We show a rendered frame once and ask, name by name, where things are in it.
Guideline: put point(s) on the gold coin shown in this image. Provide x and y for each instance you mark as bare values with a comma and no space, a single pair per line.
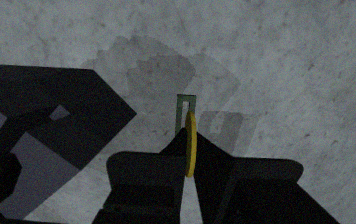
190,125

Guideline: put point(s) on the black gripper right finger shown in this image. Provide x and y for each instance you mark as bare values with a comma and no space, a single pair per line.
216,174

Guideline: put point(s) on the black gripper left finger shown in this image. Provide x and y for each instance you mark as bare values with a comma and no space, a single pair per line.
166,168

